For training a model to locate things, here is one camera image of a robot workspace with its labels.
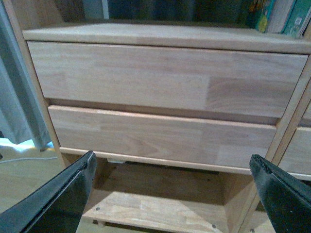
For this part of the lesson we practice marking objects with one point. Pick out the wooden drawer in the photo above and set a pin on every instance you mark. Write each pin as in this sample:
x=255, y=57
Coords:
x=297, y=157
x=228, y=82
x=214, y=144

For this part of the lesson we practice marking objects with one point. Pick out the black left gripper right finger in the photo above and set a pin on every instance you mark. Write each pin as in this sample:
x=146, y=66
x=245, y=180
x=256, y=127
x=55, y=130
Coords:
x=286, y=200

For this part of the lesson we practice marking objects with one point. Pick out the upper left wooden drawer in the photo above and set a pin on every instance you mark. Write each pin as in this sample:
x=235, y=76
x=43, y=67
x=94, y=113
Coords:
x=228, y=82

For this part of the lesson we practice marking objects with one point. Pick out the lower left wooden drawer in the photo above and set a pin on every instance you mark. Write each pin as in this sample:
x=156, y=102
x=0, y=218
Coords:
x=214, y=144

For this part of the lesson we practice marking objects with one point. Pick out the pale pages book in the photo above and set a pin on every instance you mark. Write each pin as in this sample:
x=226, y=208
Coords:
x=279, y=15

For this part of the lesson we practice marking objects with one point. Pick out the lower right wooden drawer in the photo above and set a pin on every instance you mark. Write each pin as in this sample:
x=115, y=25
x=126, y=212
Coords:
x=297, y=157

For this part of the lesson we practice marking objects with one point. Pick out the green yellow illustrated book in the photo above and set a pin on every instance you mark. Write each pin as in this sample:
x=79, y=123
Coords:
x=259, y=13

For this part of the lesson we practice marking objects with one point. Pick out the right wooden shelf unit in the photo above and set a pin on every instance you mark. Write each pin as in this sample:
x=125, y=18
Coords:
x=256, y=219

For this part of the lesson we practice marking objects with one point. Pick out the teal cover book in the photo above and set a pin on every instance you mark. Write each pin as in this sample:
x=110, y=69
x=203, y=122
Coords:
x=298, y=19

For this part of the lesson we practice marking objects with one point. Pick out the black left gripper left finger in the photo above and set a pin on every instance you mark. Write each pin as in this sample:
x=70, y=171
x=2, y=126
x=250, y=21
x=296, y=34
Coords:
x=58, y=205

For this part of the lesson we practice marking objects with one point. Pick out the left wooden shelf unit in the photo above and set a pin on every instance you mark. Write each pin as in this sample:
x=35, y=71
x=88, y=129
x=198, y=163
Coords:
x=170, y=198

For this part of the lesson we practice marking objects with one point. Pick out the wooden shelf unit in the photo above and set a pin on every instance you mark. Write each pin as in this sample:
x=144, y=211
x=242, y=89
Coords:
x=170, y=198
x=256, y=219

